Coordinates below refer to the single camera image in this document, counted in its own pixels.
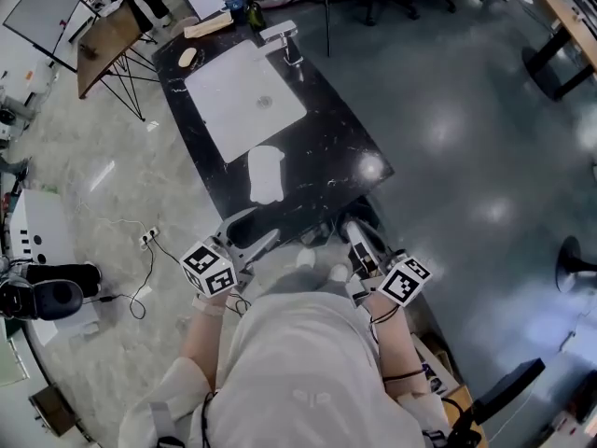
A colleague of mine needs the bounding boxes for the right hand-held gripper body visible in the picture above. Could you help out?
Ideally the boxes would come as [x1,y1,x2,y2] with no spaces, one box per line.
[343,238,434,308]

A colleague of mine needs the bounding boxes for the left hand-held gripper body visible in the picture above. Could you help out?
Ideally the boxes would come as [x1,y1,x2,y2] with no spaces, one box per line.
[178,222,257,299]

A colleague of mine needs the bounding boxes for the white cloth object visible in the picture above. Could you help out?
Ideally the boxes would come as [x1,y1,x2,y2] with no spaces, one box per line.
[246,145,286,205]

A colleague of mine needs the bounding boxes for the person's left forearm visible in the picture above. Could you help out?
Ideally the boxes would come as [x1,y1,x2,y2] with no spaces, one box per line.
[178,294,230,394]

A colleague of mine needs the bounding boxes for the person's right forearm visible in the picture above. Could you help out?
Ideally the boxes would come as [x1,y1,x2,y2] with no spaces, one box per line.
[366,290,433,401]

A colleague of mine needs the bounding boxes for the person's white left shoe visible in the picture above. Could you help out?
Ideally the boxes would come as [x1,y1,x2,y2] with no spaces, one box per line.
[295,246,318,270]

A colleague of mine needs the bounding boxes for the person's grey trousers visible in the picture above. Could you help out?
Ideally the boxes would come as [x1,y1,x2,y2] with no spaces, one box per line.
[260,245,358,301]

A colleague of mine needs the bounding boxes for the white power strip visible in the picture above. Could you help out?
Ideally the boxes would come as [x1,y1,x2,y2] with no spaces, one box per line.
[139,225,161,252]

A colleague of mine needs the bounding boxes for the black marble counter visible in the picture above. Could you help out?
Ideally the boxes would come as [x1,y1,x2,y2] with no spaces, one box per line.
[150,20,396,251]

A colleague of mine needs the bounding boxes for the white square sink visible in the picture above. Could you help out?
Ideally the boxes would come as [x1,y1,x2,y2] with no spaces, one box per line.
[183,39,309,165]

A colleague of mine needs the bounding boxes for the person's white shirt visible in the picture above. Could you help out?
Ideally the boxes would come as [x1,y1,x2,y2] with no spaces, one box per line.
[117,290,451,448]

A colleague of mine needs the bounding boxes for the black flat box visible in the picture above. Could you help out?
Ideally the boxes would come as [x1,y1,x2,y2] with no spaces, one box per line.
[469,357,547,427]

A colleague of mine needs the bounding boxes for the white cabinet with holes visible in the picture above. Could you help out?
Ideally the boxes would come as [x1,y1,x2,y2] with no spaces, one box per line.
[7,188,76,270]

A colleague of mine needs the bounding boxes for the black stool base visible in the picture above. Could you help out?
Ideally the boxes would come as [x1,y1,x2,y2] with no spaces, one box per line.
[553,234,597,294]

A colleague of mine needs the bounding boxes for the chrome faucet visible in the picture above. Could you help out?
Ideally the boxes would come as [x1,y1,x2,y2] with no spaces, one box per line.
[257,19,305,68]

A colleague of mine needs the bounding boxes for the dark green bottle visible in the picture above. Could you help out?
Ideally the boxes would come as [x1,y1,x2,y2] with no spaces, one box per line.
[245,0,268,33]

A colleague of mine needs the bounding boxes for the blue mug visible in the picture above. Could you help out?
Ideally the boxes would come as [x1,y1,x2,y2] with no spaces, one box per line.
[219,0,246,25]

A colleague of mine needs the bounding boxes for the black tripod pole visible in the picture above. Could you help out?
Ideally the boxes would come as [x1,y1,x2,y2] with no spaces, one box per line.
[320,0,334,59]

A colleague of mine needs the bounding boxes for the whiteboard on stand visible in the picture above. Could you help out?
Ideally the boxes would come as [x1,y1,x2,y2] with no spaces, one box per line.
[1,0,100,75]

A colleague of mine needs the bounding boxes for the wooden table with black legs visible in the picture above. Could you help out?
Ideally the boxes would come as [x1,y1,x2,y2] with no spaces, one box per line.
[521,0,597,103]

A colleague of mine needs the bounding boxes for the pink wrist strap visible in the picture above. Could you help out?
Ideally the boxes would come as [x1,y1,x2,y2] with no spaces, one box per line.
[192,293,229,317]

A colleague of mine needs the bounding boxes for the black floor cable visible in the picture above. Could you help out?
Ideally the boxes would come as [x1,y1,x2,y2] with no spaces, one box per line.
[82,235,182,321]

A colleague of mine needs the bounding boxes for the wooden table with wire legs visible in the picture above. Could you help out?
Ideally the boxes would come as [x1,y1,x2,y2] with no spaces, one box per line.
[76,1,160,123]

